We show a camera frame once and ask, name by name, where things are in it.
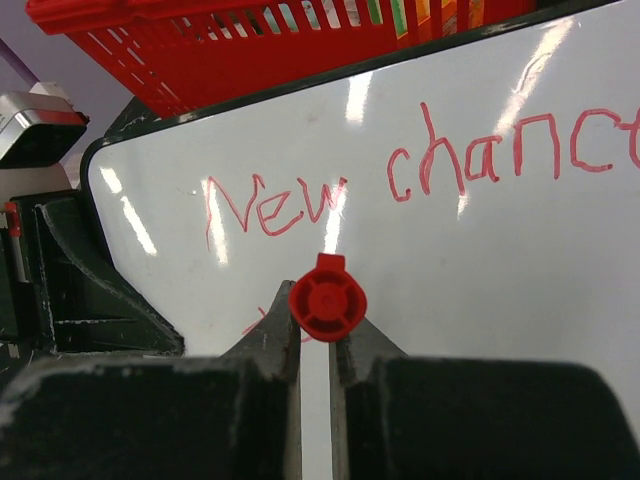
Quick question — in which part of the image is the red capped whiteboard marker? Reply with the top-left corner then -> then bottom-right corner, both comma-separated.
288,253 -> 367,343

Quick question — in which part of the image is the white whiteboard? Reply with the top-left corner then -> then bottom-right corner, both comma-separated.
82,1 -> 639,479

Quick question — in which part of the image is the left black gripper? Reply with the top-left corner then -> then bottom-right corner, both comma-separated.
1,193 -> 185,355

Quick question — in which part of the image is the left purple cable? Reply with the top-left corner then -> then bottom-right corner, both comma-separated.
0,37 -> 40,91

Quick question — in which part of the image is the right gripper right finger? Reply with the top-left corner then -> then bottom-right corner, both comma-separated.
329,318 -> 406,388

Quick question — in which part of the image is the red plastic shopping basket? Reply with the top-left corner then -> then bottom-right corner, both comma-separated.
25,0 -> 535,117

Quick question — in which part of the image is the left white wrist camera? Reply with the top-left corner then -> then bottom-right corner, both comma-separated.
1,82 -> 89,203

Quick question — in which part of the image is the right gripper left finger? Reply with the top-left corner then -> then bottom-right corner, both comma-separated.
220,280 -> 300,383

